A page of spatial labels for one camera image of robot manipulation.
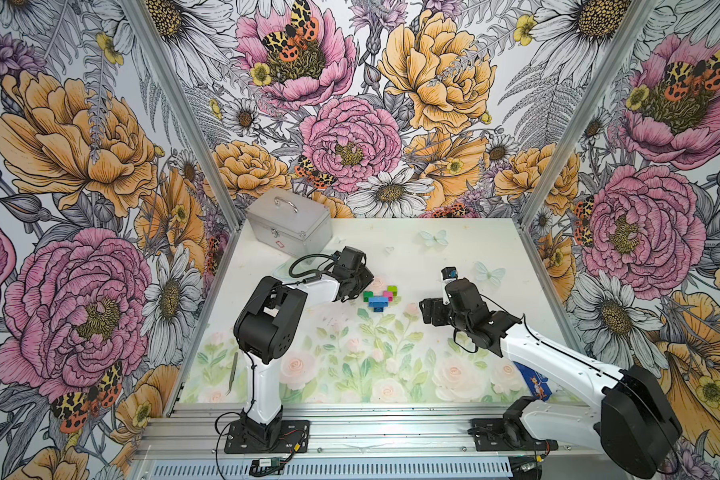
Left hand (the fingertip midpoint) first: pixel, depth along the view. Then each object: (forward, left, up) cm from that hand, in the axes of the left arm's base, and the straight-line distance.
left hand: (370, 283), depth 100 cm
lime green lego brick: (-2, -8, -1) cm, 8 cm away
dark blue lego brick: (-6, -2, -1) cm, 6 cm away
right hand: (-14, -17, +7) cm, 23 cm away
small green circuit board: (-48, +25, -3) cm, 55 cm away
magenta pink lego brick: (-4, -6, -1) cm, 7 cm away
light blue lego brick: (-7, -2, -2) cm, 8 cm away
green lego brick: (-5, +1, 0) cm, 5 cm away
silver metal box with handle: (+17, +26, +11) cm, 33 cm away
